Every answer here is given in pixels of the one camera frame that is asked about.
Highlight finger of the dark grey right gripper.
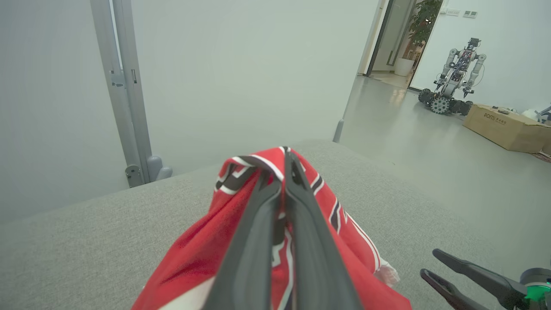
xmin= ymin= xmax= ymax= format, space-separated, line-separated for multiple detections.
xmin=421 ymin=269 xmax=489 ymax=310
xmin=433 ymin=249 xmax=528 ymax=309

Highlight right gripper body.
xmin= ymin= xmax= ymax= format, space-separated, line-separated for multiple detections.
xmin=524 ymin=284 xmax=551 ymax=310

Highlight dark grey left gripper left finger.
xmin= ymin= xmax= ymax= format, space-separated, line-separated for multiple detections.
xmin=202 ymin=170 xmax=284 ymax=310

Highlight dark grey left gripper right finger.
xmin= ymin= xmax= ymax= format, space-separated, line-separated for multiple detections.
xmin=283 ymin=149 xmax=363 ymax=310

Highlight red shorts with white band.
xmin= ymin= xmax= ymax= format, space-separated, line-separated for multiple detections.
xmin=131 ymin=146 xmax=412 ymax=310

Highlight brown cardboard box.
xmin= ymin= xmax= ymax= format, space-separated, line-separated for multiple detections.
xmin=463 ymin=104 xmax=551 ymax=154

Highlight grey fabric sofa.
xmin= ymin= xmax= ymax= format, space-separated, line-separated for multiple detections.
xmin=0 ymin=139 xmax=551 ymax=310

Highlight white plant pot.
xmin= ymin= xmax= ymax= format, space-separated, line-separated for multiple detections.
xmin=394 ymin=57 xmax=415 ymax=78

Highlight green potted plant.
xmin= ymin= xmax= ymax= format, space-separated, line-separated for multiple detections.
xmin=407 ymin=0 xmax=443 ymax=60

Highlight grey cylindrical post foot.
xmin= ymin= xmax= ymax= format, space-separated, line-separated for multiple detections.
xmin=146 ymin=156 xmax=173 ymax=182

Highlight dark grey post bracket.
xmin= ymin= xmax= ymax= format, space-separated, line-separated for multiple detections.
xmin=125 ymin=165 xmax=145 ymax=188

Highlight grey metal post bracket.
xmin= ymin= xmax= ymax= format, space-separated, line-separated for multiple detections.
xmin=90 ymin=0 xmax=152 ymax=186

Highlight dark door frame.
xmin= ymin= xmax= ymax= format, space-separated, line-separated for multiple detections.
xmin=357 ymin=0 xmax=394 ymax=78

